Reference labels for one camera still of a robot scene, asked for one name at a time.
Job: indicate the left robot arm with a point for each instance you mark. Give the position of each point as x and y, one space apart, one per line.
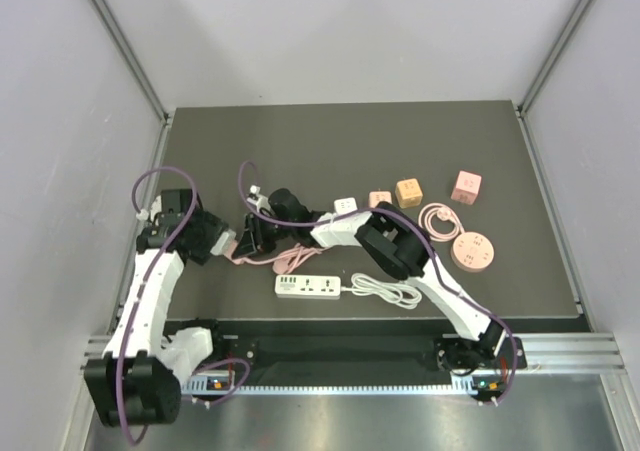
138 377

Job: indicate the white cube plug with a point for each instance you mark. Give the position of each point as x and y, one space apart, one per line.
343 206

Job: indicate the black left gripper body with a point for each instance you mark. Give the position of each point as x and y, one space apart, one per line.
207 229

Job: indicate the light pink deer cube plug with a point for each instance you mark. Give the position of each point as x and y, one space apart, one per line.
377 197

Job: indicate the white cube plug adapter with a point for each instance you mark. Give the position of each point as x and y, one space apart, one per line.
223 243

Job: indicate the orange cube plug adapter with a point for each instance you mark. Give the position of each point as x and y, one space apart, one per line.
408 193

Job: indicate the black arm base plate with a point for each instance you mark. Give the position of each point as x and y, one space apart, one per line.
428 352

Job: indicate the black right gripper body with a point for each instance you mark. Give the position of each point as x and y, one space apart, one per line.
267 235

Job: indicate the pink cube plug adapter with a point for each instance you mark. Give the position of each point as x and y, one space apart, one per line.
466 188

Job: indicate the white power strip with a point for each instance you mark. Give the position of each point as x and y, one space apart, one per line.
297 286

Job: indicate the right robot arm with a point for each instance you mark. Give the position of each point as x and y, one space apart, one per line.
396 244

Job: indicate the pink power strip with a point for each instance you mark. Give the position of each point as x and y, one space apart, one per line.
230 252

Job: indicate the pink round socket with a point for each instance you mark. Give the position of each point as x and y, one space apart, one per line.
472 252

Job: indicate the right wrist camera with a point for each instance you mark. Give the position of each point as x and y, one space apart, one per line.
259 201

